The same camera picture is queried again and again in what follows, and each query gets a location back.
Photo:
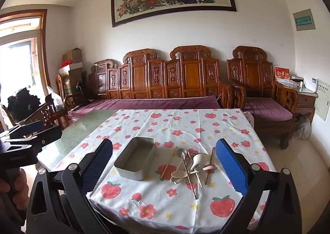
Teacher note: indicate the cream plastic spoon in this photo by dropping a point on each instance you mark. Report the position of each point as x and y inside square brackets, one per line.
[200, 158]
[178, 174]

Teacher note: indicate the carved wooden sofa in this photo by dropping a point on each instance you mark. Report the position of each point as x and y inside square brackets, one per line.
[154, 76]

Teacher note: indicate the carved wooden chair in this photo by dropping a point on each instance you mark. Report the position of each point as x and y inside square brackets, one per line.
[45, 115]

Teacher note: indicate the pale wooden chopstick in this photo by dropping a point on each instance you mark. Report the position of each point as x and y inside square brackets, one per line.
[168, 163]
[199, 181]

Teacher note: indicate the clear plastic bag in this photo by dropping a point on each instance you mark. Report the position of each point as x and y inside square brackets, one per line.
[303, 127]

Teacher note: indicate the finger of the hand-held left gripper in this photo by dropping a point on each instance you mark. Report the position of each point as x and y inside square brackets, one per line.
[49, 134]
[33, 127]

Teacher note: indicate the grey wall panel box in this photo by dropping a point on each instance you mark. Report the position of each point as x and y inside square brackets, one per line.
[304, 20]

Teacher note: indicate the purple sofa cushion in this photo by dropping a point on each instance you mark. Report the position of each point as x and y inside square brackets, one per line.
[154, 103]

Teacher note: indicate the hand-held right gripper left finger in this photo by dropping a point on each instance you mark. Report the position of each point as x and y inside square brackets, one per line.
[101, 161]

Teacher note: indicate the cream plastic fork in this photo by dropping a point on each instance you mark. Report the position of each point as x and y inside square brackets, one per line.
[209, 167]

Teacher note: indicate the black cloth pile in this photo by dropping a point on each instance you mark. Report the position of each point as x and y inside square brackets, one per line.
[22, 102]

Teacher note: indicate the red box on side table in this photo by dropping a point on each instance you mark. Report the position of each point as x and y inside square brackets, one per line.
[282, 72]

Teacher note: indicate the wooden door frame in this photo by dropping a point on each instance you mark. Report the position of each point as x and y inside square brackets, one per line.
[44, 43]

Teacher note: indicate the brown cardboard box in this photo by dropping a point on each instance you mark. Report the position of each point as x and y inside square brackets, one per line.
[73, 56]

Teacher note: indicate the metal spoon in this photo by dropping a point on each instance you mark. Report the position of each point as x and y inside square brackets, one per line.
[182, 152]

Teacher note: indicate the carved wooden armchair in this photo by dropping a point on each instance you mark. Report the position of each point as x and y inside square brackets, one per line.
[254, 76]

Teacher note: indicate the wooden side table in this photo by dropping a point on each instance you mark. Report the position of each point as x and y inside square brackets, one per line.
[305, 99]

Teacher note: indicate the purple armchair cushion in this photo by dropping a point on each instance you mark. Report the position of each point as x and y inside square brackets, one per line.
[266, 110]

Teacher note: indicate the white cardboard box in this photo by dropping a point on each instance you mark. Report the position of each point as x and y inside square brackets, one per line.
[73, 68]

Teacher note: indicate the brown wooden chopstick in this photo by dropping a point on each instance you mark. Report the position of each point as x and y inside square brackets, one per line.
[209, 166]

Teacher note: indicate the pile of spoons and chopsticks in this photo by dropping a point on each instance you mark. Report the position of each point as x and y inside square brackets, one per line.
[191, 185]

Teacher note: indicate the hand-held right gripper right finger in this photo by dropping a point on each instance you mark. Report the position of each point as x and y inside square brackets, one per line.
[229, 167]

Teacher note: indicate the white blue box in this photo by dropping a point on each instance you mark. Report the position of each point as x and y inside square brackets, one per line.
[311, 84]

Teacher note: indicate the person's left hand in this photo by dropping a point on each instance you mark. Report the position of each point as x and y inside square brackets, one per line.
[23, 185]

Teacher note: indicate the metal rectangular tray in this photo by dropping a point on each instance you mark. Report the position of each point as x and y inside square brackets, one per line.
[134, 158]

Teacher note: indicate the strawberry flower print tablecloth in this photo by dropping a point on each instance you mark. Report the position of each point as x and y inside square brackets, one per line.
[159, 125]

